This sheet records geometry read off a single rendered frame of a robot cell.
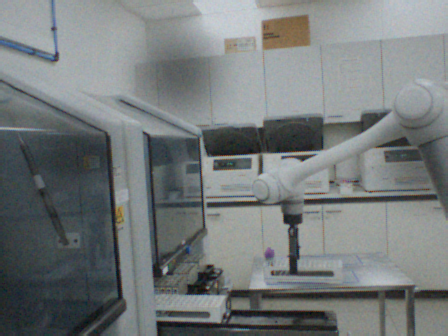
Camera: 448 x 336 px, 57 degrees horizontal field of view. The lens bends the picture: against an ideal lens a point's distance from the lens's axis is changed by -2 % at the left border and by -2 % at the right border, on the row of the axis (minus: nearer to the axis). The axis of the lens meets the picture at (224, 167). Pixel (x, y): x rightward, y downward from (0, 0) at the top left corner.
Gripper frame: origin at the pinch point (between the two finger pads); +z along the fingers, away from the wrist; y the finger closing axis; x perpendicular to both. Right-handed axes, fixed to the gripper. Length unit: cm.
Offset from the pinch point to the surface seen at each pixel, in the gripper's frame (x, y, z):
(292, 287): 0.2, -10.3, 5.4
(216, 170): 83, 190, -26
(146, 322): 38, -55, 1
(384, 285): -32.5, -6.0, 5.5
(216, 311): 20.1, -42.5, 2.1
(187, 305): 30, -42, 1
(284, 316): 0.7, -32.6, 7.0
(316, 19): -7, 257, -164
